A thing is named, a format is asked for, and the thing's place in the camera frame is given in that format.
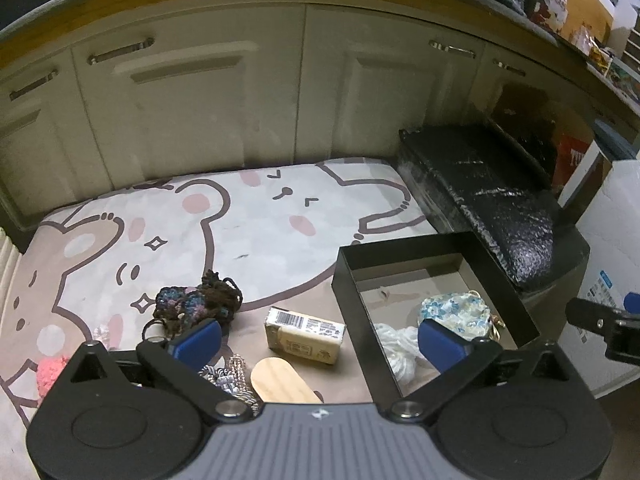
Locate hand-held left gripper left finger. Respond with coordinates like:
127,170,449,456
67,319,256,423

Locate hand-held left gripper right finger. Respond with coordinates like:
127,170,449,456
390,320,576,423

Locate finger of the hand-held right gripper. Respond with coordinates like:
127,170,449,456
566,291,640,362

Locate oval wooden piece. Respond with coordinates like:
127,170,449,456
250,357,323,405

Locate black box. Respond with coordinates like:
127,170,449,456
332,231,543,403

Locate pink crochet item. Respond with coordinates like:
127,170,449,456
35,356,71,403

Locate dark crochet pouch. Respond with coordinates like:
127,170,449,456
142,270,244,341

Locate white plastic bag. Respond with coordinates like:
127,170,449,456
375,322,426,386

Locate blue floral fabric pouch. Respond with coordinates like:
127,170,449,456
416,291,493,343

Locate white carton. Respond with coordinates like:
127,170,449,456
557,160,640,401

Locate cream barcode packet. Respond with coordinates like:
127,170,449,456
263,306,347,367

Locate bear printed blanket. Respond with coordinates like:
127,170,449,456
0,157,441,480

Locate white panel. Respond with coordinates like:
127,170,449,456
557,140,616,211

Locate black bubble-wrap package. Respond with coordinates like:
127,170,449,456
398,125,591,291

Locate red printed bag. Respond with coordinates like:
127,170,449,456
552,132,591,191

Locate white ribbed radiator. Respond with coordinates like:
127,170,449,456
0,227,23,301

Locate cream cabinet door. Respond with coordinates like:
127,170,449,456
72,7,308,186
470,42,601,126
0,55,76,226
305,5,486,166

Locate colourful packets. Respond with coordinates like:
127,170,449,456
570,25,640,91

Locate floral printed box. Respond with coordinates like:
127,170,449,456
530,0,571,36

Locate wood-edged counter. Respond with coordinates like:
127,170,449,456
0,0,501,68

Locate silver braided cord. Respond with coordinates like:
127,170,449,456
197,354,261,416

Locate metal cabinet handle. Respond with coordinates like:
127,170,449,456
9,71,60,101
429,41,477,57
87,37,156,66
492,59,527,77

